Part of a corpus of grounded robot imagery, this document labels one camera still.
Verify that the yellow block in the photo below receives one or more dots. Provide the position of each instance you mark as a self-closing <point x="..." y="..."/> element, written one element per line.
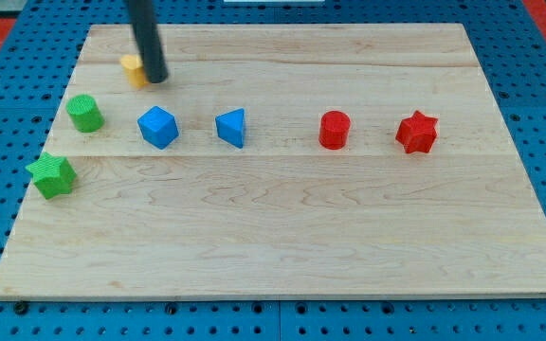
<point x="134" y="70"/>

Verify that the blue cube block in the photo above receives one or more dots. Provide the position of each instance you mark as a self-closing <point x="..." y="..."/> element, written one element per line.
<point x="158" y="127"/>

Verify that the green cylinder block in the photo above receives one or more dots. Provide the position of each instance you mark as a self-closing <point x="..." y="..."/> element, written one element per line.
<point x="84" y="113"/>

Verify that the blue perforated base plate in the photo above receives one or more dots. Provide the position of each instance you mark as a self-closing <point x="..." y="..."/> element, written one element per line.
<point x="36" y="62"/>

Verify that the red star block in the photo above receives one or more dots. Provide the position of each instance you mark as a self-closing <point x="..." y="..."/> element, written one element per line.
<point x="417" y="133"/>

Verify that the light wooden board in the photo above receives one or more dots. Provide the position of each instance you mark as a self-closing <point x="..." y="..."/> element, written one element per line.
<point x="284" y="217"/>

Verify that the green star block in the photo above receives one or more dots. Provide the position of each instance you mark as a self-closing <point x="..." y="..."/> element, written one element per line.
<point x="52" y="175"/>

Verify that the red cylinder block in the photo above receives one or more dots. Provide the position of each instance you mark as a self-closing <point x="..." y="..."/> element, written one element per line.
<point x="334" y="128"/>

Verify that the black cylindrical robot arm stick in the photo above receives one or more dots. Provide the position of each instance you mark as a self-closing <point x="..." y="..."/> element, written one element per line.
<point x="144" y="25"/>

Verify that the blue triangle block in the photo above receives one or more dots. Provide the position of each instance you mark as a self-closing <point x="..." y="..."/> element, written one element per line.
<point x="230" y="127"/>

